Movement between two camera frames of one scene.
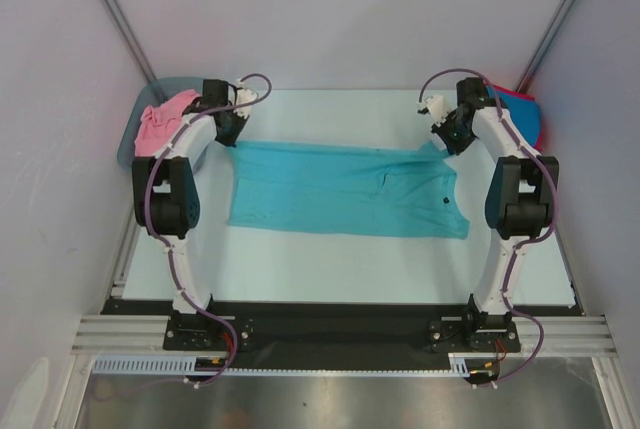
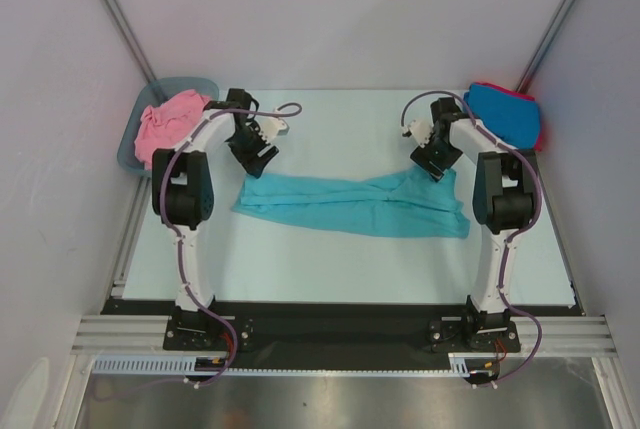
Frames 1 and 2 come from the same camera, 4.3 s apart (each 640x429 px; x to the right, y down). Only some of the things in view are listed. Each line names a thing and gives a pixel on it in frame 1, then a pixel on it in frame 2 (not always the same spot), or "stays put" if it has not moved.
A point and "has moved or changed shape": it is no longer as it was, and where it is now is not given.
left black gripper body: x=234 y=124 to x=246 y=145
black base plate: x=253 y=335 stays put
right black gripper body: x=451 y=136 to x=433 y=155
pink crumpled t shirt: x=156 y=121 stays put
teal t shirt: x=379 y=188 has moved or changed shape
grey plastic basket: x=150 y=94 stays put
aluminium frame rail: x=113 y=335 stays put
